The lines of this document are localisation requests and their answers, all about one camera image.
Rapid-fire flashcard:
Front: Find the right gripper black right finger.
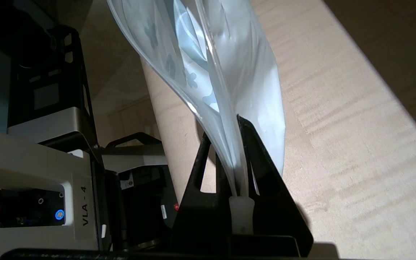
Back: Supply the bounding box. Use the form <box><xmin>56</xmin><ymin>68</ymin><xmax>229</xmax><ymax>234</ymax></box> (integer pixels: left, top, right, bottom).
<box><xmin>237</xmin><ymin>115</ymin><xmax>314</xmax><ymax>257</ymax></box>

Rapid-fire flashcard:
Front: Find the white zip pouch blue horse print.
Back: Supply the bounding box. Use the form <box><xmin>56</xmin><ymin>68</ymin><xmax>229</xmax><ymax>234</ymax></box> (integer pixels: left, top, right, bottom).
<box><xmin>107</xmin><ymin>0</ymin><xmax>286</xmax><ymax>235</ymax></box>

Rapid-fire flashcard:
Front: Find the black robot torso column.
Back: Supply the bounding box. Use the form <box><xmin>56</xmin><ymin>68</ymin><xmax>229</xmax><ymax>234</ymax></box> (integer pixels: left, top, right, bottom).
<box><xmin>0</xmin><ymin>0</ymin><xmax>96</xmax><ymax>145</ymax></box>

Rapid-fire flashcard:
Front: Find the grey robot base chassis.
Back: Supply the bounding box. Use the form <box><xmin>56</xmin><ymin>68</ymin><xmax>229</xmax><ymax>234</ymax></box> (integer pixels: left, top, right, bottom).
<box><xmin>0</xmin><ymin>107</ymin><xmax>179</xmax><ymax>253</ymax></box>

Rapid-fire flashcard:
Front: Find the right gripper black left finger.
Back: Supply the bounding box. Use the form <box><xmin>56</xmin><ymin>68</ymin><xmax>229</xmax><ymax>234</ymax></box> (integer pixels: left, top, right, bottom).
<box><xmin>172</xmin><ymin>132</ymin><xmax>232</xmax><ymax>255</ymax></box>

